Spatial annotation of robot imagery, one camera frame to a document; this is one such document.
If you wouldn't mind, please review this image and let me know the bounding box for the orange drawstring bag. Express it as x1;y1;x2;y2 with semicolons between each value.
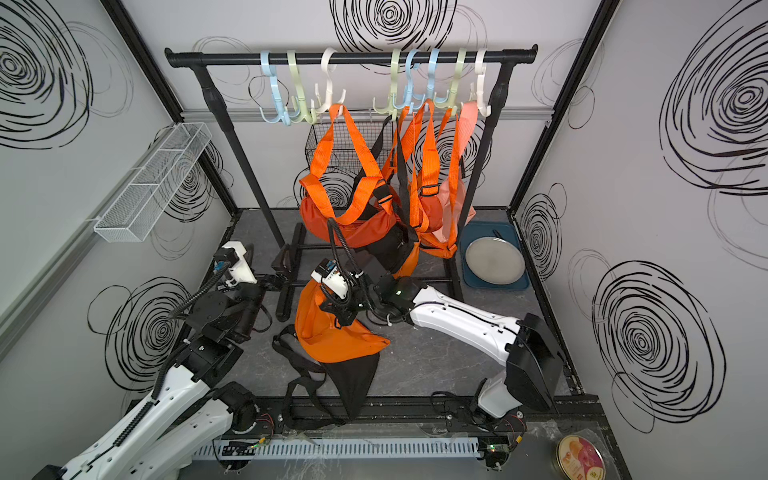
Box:
392;241;420;279

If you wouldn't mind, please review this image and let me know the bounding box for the orange sling bag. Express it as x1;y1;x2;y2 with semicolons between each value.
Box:
421;126;461;259

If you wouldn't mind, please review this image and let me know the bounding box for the pink sling bag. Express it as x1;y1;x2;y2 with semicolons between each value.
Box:
431;100;481;241

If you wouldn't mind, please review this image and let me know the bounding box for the black sling bag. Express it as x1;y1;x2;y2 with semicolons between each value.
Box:
349;153;418;273

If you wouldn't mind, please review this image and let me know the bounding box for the orange crossbody bag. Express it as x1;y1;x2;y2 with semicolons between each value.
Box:
294;280;390;363

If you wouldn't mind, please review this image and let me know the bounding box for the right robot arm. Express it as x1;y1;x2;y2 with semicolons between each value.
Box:
311;221;565;418

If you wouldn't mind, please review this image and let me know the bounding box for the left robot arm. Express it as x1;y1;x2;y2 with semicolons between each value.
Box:
35;242;266;479

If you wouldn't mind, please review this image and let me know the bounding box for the light blue hook leftmost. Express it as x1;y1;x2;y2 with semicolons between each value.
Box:
259;50;292;126

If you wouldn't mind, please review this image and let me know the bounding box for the light blue hook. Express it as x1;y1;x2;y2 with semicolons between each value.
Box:
394;49;419;110
259;50;292;126
420;49;440;106

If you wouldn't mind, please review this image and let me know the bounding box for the white hook rightmost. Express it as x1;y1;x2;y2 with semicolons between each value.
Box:
469;49;492;117

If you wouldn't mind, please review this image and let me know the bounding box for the white hook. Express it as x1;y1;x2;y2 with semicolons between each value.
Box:
469;49;492;117
312;47;337;119

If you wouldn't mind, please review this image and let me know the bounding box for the white hook middle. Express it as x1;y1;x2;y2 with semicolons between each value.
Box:
312;47;337;119

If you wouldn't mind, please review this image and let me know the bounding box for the light blue hook middle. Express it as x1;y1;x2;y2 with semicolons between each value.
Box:
394;49;419;110

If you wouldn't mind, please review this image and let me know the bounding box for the light green hook middle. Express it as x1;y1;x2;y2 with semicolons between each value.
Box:
372;49;401;120

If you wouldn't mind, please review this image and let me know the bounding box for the light green hook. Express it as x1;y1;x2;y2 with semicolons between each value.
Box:
286;50;315;124
372;49;401;120
434;48;467;110

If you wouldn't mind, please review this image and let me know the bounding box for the light green hook left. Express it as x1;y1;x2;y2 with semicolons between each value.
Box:
286;50;315;124

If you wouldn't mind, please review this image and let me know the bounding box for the light blue hook right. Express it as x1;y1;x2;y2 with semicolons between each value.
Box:
420;49;440;106

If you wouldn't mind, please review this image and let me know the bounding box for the light green hook right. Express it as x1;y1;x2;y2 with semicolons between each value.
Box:
434;48;467;110

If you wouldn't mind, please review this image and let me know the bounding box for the black garment rack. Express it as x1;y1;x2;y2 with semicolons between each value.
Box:
164;44;539;322

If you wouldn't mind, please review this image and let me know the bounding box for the orange and black backpack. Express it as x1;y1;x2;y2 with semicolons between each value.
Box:
271;324;380;431

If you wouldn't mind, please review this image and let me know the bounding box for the teal tray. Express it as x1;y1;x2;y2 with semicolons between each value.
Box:
460;220;529;291

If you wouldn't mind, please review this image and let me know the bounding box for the grey round plate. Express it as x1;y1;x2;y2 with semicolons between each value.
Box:
464;237;525;286

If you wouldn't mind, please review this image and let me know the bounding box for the round printed tin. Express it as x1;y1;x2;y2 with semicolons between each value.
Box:
554;435;606;480

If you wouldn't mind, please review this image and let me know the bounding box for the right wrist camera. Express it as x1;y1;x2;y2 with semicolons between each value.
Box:
311;258;349;300

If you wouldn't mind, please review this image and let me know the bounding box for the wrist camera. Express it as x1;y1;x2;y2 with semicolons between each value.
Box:
311;258;349;300
213;241;257;288

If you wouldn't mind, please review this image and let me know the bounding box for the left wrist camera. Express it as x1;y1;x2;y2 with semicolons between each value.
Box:
213;241;257;288

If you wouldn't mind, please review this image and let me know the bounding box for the white mesh wall shelf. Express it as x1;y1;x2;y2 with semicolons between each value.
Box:
93;123;212;243

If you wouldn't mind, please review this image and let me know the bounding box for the black wire basket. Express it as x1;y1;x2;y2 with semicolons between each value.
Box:
304;119;394;176

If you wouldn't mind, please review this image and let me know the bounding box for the white slotted cable duct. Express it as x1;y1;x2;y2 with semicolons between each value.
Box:
192;437;481;461

